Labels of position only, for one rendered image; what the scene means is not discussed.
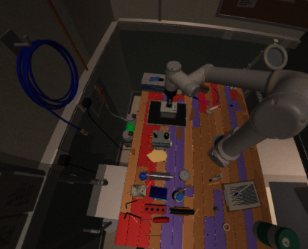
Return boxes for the pink handled pliers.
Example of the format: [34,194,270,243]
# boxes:
[193,96,212,106]

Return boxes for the black plug with cable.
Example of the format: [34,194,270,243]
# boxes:
[81,97,126,151]

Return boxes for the blue ribbed box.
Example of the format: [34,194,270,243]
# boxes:
[149,185,168,201]

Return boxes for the blue coiled hose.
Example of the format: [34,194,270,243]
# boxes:
[16,39,89,137]

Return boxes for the grey square plate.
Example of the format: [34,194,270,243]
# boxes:
[130,184,147,200]

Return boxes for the round pressure gauge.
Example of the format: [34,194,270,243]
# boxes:
[179,169,192,182]

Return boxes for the blue round fitting with wire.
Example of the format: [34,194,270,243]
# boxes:
[167,187,187,203]

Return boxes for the grey metal case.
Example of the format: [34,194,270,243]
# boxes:
[140,72,167,92]

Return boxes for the grey round lamp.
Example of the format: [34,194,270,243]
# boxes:
[243,43,289,72]

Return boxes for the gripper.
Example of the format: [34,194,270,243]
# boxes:
[164,87,177,107]

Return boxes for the grey box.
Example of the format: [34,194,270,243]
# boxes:
[268,181,308,249]

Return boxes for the tan hexagonal sheet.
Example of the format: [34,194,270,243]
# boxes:
[146,150,168,164]

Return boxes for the red handled screwdriver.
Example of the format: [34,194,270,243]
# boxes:
[140,216,170,224]

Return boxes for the grey air service block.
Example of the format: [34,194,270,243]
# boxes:
[151,130,174,150]

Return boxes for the grey metal cylinder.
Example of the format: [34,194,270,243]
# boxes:
[147,172,174,181]

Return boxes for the green tape roll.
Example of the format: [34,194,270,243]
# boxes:
[252,220,301,249]

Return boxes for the grey wall hook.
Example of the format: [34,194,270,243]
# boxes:
[0,29,34,56]

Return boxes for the grey wall panel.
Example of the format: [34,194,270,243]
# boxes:
[89,87,104,115]

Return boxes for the copper pipe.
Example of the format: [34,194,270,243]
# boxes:
[46,0,89,72]

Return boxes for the red block with holes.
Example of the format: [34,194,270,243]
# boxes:
[143,203,168,215]

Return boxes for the white cabinet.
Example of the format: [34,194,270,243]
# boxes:
[86,164,130,222]

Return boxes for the black mat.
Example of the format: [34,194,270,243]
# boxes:
[146,100,189,128]

